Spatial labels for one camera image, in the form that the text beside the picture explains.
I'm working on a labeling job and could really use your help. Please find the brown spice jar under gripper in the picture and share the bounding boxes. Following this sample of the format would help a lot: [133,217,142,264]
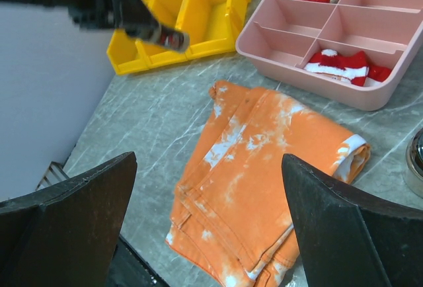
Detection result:
[404,128,423,198]

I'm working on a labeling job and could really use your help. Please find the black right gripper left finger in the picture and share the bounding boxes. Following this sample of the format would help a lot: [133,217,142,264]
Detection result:
[1,152,137,286]

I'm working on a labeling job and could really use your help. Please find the dark spice shaker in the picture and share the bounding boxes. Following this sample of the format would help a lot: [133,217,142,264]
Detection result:
[139,24,190,52]

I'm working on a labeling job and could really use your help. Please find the yellow plastic bin organizer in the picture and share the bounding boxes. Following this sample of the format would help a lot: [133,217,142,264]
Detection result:
[107,0,251,75]

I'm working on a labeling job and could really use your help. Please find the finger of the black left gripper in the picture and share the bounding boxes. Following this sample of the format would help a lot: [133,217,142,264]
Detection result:
[111,0,160,39]

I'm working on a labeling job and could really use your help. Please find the orange tie-dye cloth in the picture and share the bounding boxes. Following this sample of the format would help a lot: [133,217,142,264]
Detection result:
[166,81,370,286]

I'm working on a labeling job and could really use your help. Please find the pink divided tray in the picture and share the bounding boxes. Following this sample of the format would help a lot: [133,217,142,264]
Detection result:
[236,0,422,111]

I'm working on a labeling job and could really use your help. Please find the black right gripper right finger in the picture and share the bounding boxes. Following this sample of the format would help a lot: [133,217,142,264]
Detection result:
[282,154,422,286]

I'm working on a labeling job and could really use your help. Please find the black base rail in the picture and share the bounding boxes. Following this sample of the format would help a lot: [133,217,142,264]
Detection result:
[105,234,170,287]

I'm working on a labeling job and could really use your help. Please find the red white sock bottom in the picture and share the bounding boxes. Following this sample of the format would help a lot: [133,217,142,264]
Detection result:
[304,49,392,87]

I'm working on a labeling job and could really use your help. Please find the aluminium frame rail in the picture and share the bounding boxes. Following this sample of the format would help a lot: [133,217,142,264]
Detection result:
[35,161,69,191]

